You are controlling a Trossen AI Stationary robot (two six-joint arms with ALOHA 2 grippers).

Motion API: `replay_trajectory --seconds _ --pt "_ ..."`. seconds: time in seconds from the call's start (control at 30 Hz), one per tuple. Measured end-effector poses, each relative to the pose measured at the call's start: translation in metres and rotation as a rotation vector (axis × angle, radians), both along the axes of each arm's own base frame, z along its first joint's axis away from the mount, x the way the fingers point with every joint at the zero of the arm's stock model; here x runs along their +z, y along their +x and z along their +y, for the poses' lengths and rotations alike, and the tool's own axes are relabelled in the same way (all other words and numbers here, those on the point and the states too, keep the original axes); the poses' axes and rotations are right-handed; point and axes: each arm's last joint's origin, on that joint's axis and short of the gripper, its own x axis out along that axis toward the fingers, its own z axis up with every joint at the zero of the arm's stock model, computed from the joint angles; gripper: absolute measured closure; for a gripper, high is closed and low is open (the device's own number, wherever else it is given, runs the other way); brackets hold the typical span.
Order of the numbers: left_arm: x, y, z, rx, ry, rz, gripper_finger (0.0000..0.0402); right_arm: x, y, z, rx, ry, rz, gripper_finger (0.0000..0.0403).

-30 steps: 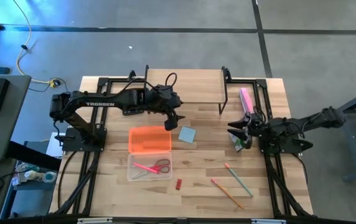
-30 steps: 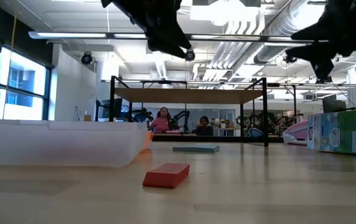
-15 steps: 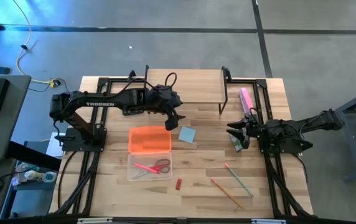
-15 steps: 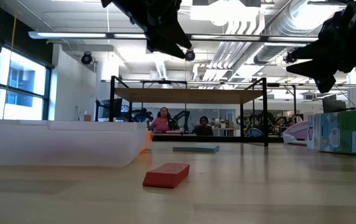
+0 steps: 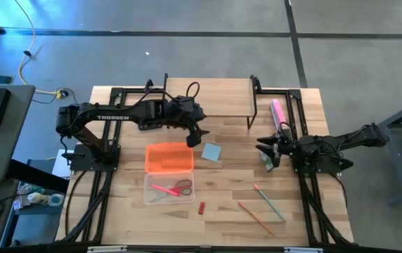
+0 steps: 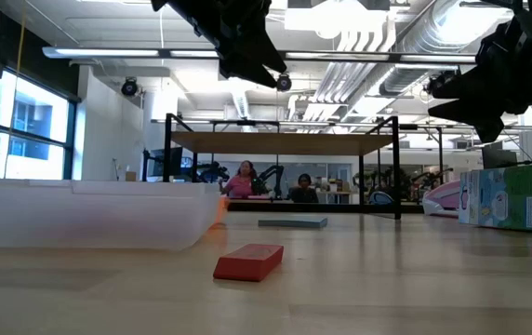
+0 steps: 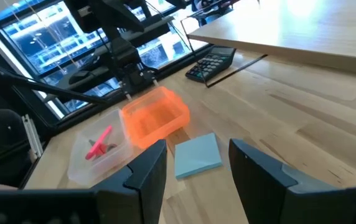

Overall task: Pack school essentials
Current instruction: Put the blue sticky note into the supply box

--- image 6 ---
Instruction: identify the silver ventilation duct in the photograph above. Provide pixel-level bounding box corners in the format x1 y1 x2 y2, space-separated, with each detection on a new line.
377 0 518 97

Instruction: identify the black aluminium table frame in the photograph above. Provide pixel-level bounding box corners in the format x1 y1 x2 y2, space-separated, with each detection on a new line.
226 198 425 215

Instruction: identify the person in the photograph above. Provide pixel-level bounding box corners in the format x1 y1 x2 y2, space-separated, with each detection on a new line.
288 172 321 204
219 159 260 200

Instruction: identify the red eraser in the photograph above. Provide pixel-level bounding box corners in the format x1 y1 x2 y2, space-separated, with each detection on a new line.
212 242 286 283

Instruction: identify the black computer monitor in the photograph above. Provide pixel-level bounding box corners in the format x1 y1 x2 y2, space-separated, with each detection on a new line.
147 146 184 179
481 141 519 169

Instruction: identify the black ceiling spotlight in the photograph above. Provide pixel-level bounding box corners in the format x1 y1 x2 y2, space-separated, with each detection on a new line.
120 76 140 98
426 68 462 97
275 73 293 93

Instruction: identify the blue white round object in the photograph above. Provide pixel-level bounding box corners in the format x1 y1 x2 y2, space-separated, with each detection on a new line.
368 190 395 207

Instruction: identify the green yellow crayon box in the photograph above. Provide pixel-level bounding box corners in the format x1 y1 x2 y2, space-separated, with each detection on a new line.
458 161 532 234

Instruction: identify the large window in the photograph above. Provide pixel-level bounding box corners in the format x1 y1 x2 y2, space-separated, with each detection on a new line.
0 69 79 181

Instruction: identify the long ceiling light bar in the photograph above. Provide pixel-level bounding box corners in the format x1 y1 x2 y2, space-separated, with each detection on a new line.
41 45 477 65

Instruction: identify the clear plastic container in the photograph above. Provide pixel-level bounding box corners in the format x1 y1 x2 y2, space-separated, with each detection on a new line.
0 179 224 252

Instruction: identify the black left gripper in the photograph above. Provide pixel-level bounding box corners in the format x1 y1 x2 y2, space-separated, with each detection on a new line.
152 0 288 89

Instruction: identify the blue sticky note pad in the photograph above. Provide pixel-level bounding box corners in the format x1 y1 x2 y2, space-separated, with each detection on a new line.
257 216 329 230

